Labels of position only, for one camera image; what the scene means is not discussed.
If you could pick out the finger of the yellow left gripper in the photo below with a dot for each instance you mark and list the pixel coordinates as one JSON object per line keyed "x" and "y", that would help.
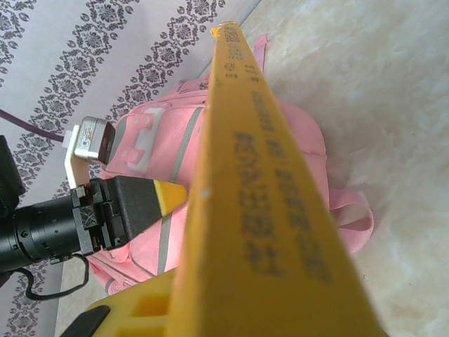
{"x": 147, "y": 203}

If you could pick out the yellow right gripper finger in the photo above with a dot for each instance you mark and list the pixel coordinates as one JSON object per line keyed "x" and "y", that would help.
{"x": 147, "y": 289}

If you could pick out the yellow paperback book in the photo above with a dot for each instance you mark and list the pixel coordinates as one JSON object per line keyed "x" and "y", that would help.
{"x": 252, "y": 210}

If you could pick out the pink school backpack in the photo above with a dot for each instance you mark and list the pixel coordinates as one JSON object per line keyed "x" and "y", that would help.
{"x": 301, "y": 140}

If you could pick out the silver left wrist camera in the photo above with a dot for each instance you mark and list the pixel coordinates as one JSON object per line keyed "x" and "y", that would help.
{"x": 93, "y": 140}

